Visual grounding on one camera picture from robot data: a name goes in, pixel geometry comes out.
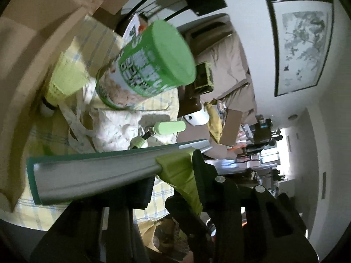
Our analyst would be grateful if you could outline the green jump rope handle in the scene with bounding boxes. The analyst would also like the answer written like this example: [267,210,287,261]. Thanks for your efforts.
[129,121,186,150]

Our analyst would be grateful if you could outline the green black portable radio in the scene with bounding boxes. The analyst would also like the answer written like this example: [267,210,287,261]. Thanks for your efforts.
[193,62,214,94]

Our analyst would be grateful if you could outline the brown sofa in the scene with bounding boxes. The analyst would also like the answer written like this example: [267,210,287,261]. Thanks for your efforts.
[178,13,258,154]

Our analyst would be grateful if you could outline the white dome device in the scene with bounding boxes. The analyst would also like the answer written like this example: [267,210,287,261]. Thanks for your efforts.
[184,106,210,126]

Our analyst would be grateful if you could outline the black speaker on stand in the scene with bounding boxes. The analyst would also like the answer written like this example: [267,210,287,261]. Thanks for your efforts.
[185,0,227,17]

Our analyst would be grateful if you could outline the yellow plaid tablecloth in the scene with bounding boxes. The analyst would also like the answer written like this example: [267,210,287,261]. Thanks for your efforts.
[1,16,179,231]

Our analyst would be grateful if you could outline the yellow cloth bag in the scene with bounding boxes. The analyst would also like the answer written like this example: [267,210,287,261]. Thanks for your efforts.
[205,101,223,144]

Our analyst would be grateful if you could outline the framed ink painting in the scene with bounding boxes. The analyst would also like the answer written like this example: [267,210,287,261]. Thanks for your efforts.
[266,0,334,97]

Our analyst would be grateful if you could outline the brown cardboard tray box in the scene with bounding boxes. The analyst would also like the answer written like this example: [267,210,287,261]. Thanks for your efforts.
[0,0,130,211]

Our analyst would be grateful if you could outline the white floral cloth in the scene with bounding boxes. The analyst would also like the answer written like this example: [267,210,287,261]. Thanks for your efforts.
[59,78,179,153]

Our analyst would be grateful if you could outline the green handled window squeegee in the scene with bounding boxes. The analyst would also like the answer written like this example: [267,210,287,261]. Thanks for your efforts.
[26,140,211,205]

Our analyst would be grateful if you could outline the green lidded snack canister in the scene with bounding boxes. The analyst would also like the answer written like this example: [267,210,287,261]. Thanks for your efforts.
[96,20,196,110]

